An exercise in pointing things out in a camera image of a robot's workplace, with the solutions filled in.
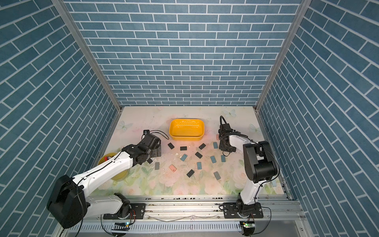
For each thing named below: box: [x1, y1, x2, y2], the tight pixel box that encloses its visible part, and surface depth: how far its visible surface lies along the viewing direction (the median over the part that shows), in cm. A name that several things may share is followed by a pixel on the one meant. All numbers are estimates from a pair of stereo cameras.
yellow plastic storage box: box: [168, 118, 205, 142], surface depth 107 cm
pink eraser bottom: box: [168, 163, 178, 173], surface depth 90 cm
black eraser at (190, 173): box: [186, 168, 195, 178], surface depth 88 cm
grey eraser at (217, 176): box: [213, 170, 222, 181], surface depth 88 cm
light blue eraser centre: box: [180, 153, 189, 162], surface depth 96 cm
